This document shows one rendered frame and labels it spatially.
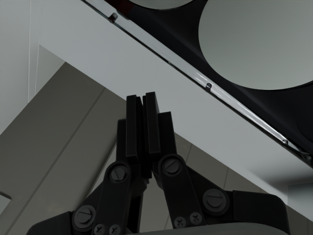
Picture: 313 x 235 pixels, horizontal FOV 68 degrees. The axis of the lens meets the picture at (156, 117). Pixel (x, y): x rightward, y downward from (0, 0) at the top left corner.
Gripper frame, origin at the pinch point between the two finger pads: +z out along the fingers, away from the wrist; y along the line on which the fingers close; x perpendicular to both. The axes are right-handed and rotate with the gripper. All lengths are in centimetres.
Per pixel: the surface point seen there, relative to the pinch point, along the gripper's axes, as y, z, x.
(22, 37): -17.6, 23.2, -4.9
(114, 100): -37, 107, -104
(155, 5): 1.5, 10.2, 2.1
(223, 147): 10.0, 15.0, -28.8
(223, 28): 6.1, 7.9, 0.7
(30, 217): -77, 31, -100
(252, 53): 8.2, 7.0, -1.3
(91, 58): -10.0, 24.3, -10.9
